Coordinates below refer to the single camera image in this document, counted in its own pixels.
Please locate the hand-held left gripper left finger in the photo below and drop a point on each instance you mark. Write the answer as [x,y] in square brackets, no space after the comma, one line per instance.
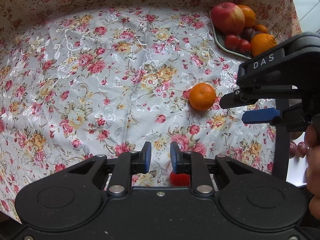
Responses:
[148,157]

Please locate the floral tablecloth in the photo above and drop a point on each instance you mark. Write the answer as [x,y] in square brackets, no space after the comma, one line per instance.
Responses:
[100,80]

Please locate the white box with dark rim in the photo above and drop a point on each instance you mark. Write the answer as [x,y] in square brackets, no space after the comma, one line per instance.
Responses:
[281,142]

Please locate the knobbed orange with stem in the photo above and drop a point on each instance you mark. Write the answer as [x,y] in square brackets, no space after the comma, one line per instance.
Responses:
[262,44]

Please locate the red yellow apple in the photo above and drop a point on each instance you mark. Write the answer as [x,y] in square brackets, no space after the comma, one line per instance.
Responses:
[227,17]

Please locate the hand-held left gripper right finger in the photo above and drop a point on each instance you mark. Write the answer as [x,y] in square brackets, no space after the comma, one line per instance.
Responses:
[174,158]

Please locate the pale green tray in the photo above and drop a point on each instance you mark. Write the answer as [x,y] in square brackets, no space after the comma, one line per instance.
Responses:
[217,38]

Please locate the person's right hand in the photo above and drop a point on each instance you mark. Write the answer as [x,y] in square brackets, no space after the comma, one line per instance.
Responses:
[315,160]

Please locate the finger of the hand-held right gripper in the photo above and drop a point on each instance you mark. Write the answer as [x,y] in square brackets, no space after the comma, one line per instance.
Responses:
[232,100]
[260,115]

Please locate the large round orange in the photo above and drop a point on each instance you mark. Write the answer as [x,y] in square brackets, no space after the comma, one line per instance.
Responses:
[249,15]

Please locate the small mandarin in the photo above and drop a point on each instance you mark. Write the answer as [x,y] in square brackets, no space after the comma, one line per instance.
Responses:
[202,96]
[261,28]

